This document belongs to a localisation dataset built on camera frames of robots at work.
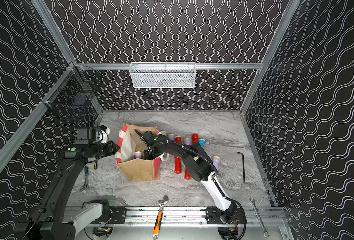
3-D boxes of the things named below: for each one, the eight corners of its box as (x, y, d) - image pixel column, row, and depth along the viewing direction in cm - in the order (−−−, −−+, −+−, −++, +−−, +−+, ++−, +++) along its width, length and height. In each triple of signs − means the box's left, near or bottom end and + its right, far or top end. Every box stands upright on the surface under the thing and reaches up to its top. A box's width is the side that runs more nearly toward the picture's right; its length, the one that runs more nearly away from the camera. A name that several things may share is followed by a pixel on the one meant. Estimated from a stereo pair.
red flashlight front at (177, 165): (174, 173, 91) (174, 171, 88) (174, 159, 96) (174, 156, 93) (181, 173, 91) (181, 171, 88) (181, 159, 97) (181, 156, 93)
